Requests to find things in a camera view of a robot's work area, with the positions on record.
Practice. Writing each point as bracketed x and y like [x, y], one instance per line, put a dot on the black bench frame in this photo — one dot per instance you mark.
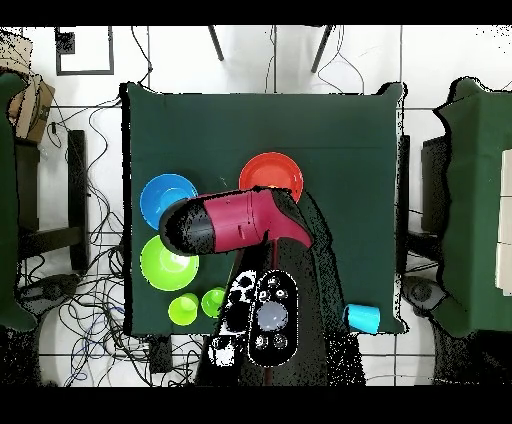
[78, 192]
[434, 184]

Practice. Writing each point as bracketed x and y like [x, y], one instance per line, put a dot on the black power strip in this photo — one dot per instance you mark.
[160, 354]

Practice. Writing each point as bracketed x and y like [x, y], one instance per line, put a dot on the blue bowl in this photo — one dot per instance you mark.
[156, 196]

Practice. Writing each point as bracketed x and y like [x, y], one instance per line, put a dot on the lime green cup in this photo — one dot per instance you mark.
[183, 311]

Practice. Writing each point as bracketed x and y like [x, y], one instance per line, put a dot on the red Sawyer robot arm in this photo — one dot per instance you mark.
[240, 220]

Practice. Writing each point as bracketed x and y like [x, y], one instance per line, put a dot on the black square floor frame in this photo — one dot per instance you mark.
[64, 44]

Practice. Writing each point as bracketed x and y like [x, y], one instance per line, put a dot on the grey chair base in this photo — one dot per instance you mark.
[422, 292]

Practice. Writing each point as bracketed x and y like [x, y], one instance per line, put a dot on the cardboard box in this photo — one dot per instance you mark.
[30, 108]

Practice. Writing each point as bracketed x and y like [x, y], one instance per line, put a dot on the white block stack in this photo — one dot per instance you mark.
[504, 224]

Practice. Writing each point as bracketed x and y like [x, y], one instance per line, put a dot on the dark green side tablecloth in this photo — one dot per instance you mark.
[476, 180]
[8, 200]

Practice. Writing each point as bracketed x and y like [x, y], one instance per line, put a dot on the large orange bowl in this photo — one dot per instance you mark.
[272, 170]

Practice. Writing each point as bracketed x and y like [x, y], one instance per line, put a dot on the lime green bowl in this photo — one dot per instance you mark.
[168, 272]

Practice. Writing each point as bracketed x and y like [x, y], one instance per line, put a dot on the blue cup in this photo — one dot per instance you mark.
[364, 318]

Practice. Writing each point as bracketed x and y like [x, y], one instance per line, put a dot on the grey stand base with knob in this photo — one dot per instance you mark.
[48, 292]

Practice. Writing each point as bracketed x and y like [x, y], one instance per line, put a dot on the black tripod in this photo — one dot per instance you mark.
[216, 44]

